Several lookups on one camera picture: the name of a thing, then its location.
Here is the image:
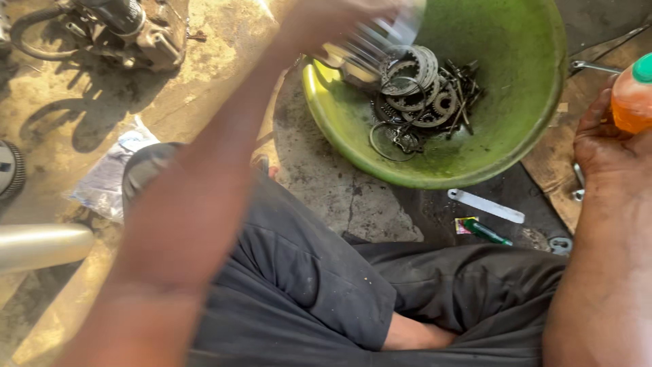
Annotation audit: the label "person's right hand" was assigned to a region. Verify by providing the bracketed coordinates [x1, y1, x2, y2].
[573, 74, 652, 199]

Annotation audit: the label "person's left hand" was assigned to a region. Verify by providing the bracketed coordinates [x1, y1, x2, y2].
[277, 0, 408, 62]

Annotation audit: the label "finned metal engine part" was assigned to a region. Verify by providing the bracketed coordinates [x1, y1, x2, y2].
[313, 10, 426, 90]

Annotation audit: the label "orange bottle with green cap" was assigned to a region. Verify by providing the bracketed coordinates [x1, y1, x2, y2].
[610, 53, 652, 135]

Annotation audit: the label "wooden board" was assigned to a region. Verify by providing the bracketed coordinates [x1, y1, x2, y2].
[522, 28, 652, 235]

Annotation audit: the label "green plastic basin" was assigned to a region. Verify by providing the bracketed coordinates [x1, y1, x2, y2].
[302, 0, 568, 190]

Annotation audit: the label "heap of clutch plates and bolts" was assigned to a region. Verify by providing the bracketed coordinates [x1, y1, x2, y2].
[369, 45, 484, 163]

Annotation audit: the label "white flat metal strip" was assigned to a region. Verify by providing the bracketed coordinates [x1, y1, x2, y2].
[447, 188, 526, 224]

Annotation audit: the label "motorcycle engine block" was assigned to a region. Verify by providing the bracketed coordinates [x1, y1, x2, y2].
[10, 0, 190, 72]

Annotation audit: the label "person's foot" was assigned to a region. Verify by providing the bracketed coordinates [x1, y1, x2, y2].
[382, 312, 457, 351]

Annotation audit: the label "clear plastic bag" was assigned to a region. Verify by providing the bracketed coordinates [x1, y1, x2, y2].
[69, 116, 161, 224]

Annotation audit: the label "person's dark grey trousers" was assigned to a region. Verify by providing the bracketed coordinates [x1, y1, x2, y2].
[121, 143, 568, 367]

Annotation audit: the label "round ribbed metal cover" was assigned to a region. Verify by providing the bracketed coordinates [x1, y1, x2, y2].
[0, 140, 26, 200]

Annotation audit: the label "silver exhaust pipe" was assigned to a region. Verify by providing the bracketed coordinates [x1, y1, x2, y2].
[0, 223, 96, 276]

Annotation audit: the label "steel ring spanner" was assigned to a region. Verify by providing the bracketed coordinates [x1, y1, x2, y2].
[572, 162, 586, 203]

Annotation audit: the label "green handled screwdriver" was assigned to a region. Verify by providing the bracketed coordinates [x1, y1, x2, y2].
[462, 218, 513, 247]

